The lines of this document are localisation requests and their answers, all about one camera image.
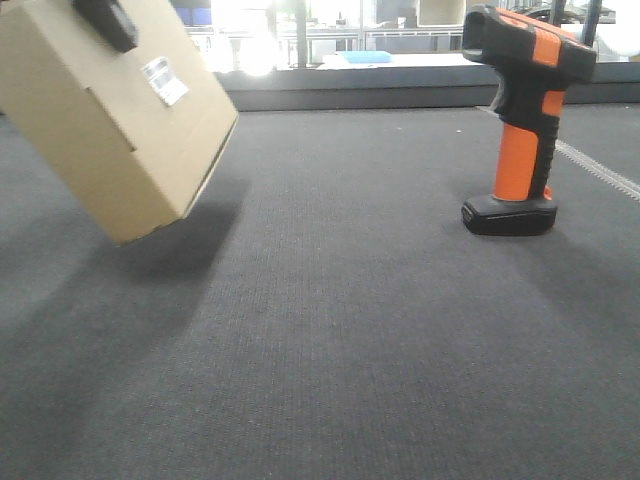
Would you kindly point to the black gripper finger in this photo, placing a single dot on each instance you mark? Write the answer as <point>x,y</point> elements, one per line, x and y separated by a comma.
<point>110,21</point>

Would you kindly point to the small brown cardboard package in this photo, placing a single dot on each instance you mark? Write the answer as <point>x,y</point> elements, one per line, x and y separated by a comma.
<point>135,164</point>

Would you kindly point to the orange black barcode scanner gun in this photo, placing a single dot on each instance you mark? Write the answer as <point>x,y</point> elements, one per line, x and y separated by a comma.
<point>536,63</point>

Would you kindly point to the white barcode label sticker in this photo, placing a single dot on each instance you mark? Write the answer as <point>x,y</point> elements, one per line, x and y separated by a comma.
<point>163,80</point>

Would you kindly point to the blue tray on table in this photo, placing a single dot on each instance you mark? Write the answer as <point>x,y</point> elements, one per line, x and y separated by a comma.
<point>361,57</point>

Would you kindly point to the white table board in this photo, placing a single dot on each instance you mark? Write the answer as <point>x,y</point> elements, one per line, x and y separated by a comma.
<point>335,62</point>

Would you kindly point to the white plastic bin on shelf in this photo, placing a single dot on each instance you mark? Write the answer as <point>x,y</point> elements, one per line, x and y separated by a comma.
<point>440,12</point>

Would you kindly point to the black raised conveyor edge rail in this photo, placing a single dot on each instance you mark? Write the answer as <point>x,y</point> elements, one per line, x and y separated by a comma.
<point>356,89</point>

